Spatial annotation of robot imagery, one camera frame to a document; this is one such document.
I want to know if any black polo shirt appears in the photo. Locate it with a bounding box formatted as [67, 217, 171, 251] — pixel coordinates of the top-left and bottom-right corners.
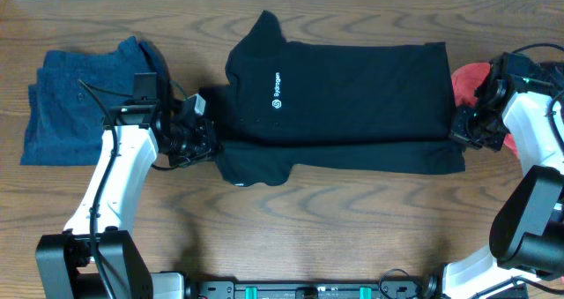
[200, 11, 465, 186]

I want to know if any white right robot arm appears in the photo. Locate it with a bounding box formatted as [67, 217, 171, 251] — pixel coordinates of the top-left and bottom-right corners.
[437, 92, 563, 298]

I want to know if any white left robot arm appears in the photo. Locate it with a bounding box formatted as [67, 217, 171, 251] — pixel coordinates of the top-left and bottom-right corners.
[35, 110, 217, 298]

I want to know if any red garment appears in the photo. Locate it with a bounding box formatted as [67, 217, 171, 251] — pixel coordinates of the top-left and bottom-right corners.
[450, 61, 521, 159]

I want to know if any black patterned garment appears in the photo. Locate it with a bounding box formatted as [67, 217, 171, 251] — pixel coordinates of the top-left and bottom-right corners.
[540, 62, 564, 90]

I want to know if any folded navy blue garment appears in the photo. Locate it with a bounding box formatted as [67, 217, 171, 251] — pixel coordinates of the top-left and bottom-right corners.
[20, 36, 170, 166]

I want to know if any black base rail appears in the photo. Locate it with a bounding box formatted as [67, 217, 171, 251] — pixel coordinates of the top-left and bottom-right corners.
[149, 269, 530, 299]

